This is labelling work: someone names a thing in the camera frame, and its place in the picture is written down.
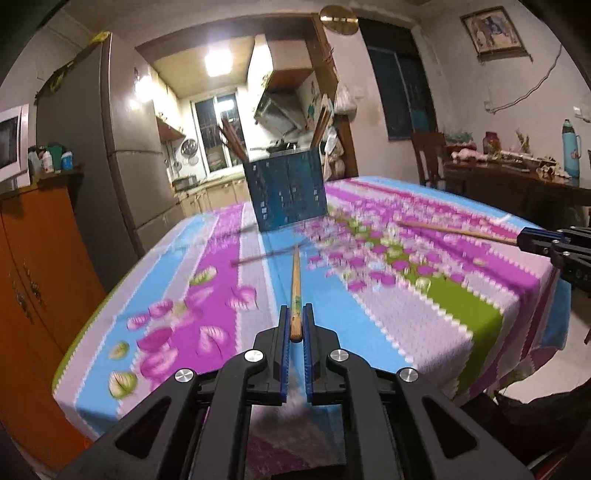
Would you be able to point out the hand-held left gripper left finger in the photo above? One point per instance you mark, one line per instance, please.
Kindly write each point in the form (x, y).
(284, 360)

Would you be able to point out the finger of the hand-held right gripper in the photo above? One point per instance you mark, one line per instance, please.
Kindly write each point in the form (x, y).
(540, 239)
(572, 256)

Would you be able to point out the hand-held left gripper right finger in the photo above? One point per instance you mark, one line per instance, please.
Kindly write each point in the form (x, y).
(308, 360)

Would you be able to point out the wooden chopstick with green print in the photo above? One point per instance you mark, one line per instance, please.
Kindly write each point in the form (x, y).
(296, 295)

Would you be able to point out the blue perforated plastic basket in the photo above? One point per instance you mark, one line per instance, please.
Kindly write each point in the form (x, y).
(286, 194)

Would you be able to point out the reddish-brown wooden chopstick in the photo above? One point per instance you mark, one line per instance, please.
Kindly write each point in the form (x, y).
(230, 143)
(235, 139)

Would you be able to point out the dark wooden side table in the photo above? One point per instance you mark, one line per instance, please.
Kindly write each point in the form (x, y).
(517, 184)

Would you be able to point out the floral purple blue tablecloth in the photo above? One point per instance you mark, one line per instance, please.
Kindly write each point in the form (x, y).
(369, 323)

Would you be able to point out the blue thermos bottle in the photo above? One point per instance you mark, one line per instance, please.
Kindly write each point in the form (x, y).
(571, 147)

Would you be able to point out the red jar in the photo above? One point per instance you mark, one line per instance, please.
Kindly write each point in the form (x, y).
(491, 143)

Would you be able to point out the pink cloth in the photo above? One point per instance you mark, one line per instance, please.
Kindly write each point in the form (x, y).
(466, 153)

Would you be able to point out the wooden chair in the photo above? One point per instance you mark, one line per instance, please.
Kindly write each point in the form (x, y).
(429, 157)

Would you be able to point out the dark cloth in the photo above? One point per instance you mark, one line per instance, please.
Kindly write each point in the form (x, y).
(545, 424)

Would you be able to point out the kitchen counter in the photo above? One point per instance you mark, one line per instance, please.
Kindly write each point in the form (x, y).
(212, 196)

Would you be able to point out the metal pot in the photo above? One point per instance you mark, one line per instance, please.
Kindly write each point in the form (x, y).
(184, 182)

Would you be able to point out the dark window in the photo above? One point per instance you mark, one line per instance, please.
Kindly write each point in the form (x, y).
(401, 83)

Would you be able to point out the hanging white plastic bag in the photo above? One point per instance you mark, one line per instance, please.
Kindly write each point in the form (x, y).
(344, 101)
(333, 152)

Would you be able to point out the black wok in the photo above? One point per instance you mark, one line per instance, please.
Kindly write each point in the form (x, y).
(279, 146)

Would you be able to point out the hanging metal strainer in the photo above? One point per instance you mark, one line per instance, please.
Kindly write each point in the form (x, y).
(189, 148)

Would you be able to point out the kitchen window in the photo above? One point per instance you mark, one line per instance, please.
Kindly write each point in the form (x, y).
(217, 134)

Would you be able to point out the orange wooden cabinet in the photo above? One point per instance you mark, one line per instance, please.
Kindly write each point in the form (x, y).
(41, 277)

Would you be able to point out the grey refrigerator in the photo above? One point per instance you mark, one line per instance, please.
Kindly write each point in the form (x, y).
(124, 138)

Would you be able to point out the blue and white cup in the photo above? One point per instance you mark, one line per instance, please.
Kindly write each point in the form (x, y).
(67, 161)

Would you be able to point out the round golden disc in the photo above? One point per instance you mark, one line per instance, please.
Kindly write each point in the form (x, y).
(339, 18)

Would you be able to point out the ceiling light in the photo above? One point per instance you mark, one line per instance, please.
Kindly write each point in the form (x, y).
(219, 61)

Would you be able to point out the green container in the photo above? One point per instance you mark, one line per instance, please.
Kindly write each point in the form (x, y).
(55, 154)

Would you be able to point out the white bottle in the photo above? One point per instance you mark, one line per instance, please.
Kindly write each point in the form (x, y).
(46, 162)

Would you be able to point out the glass jar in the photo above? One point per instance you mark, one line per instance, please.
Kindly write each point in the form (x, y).
(33, 161)

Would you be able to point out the white microwave oven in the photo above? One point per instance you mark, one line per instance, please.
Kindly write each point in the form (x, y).
(11, 143)

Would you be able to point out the wall socket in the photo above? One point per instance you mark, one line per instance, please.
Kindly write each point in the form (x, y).
(578, 113)

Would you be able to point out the framed wall picture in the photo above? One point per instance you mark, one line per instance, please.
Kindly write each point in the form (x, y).
(493, 30)

